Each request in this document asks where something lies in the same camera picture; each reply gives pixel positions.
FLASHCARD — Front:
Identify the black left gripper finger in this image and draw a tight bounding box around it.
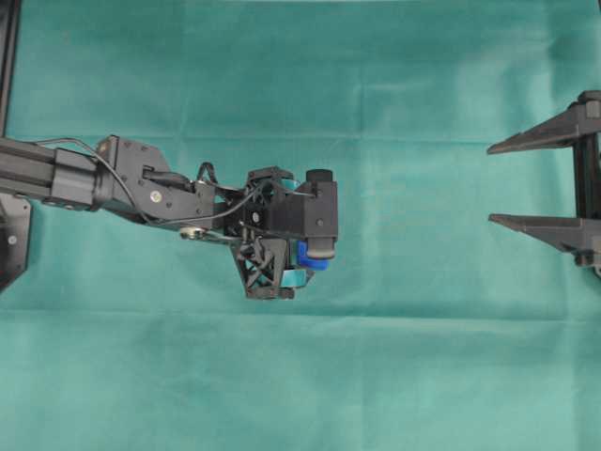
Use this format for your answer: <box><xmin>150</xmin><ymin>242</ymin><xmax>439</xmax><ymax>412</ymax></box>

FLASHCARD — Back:
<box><xmin>280</xmin><ymin>179</ymin><xmax>301</xmax><ymax>191</ymax></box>
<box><xmin>281</xmin><ymin>268</ymin><xmax>314</xmax><ymax>288</ymax></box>

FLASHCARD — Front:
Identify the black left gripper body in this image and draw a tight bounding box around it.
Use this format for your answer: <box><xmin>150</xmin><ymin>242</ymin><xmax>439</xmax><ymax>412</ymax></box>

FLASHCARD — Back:
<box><xmin>223</xmin><ymin>166</ymin><xmax>295</xmax><ymax>300</ymax></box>

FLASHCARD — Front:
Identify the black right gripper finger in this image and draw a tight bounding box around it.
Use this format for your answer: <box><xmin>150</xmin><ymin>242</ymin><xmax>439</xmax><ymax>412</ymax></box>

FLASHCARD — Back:
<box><xmin>488</xmin><ymin>213</ymin><xmax>599</xmax><ymax>254</ymax></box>
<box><xmin>486</xmin><ymin>91</ymin><xmax>600</xmax><ymax>155</ymax></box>

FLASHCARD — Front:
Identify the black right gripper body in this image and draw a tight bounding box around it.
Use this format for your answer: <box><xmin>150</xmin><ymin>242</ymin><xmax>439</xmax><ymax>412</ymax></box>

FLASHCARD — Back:
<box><xmin>570</xmin><ymin>131</ymin><xmax>601</xmax><ymax>283</ymax></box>

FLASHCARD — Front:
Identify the blue block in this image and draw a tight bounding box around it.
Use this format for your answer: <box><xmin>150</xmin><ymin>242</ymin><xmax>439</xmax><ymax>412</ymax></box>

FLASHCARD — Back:
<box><xmin>296</xmin><ymin>241</ymin><xmax>330</xmax><ymax>272</ymax></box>

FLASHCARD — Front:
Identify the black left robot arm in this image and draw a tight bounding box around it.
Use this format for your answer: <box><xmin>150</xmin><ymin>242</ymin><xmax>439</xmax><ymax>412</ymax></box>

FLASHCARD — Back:
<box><xmin>1</xmin><ymin>135</ymin><xmax>337</xmax><ymax>300</ymax></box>

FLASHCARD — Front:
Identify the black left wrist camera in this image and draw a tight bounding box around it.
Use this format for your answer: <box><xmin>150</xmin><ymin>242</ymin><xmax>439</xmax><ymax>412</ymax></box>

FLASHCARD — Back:
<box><xmin>267</xmin><ymin>169</ymin><xmax>338</xmax><ymax>259</ymax></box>

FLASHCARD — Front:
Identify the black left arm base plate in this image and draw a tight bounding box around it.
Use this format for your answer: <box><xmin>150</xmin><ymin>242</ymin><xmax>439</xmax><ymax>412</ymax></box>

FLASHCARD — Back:
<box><xmin>0</xmin><ymin>194</ymin><xmax>31</xmax><ymax>290</ymax></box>

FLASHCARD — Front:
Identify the black aluminium table frame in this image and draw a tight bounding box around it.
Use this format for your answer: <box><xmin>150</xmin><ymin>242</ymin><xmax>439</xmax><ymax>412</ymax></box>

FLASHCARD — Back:
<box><xmin>0</xmin><ymin>0</ymin><xmax>21</xmax><ymax>136</ymax></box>

